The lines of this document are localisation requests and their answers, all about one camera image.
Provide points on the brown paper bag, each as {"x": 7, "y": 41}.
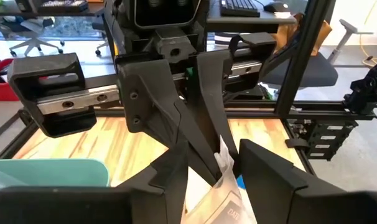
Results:
{"x": 283, "y": 34}

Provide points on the black computer keyboard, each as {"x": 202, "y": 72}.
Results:
{"x": 238, "y": 7}
{"x": 64, "y": 4}

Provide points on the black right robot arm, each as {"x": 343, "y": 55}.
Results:
{"x": 166, "y": 12}

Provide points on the black table frame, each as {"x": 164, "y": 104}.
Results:
{"x": 303, "y": 46}

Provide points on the dark office chair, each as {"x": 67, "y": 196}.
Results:
{"x": 316, "y": 73}

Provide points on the black labelled electronics box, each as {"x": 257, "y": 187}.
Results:
{"x": 313, "y": 137}

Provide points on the white stand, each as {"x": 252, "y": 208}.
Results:
{"x": 347, "y": 26}

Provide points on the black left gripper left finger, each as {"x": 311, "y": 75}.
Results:
{"x": 82, "y": 205}

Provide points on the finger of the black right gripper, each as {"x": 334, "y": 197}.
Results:
{"x": 151, "y": 99}
{"x": 211, "y": 93}

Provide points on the red box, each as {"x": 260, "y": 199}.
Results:
{"x": 2, "y": 91}

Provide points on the white office chair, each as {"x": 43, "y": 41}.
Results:
{"x": 33, "y": 28}

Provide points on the clear zip bag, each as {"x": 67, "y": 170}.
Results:
{"x": 219, "y": 199}

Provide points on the blue bandage roll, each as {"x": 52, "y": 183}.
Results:
{"x": 241, "y": 183}

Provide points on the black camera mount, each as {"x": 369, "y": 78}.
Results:
{"x": 365, "y": 90}

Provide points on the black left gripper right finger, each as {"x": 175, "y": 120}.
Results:
{"x": 300, "y": 202}

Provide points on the dark office desk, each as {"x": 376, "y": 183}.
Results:
{"x": 254, "y": 25}
{"x": 8, "y": 12}

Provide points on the teal plastic bin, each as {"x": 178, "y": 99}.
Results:
{"x": 51, "y": 172}

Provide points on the black computer mouse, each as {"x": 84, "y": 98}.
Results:
{"x": 275, "y": 7}

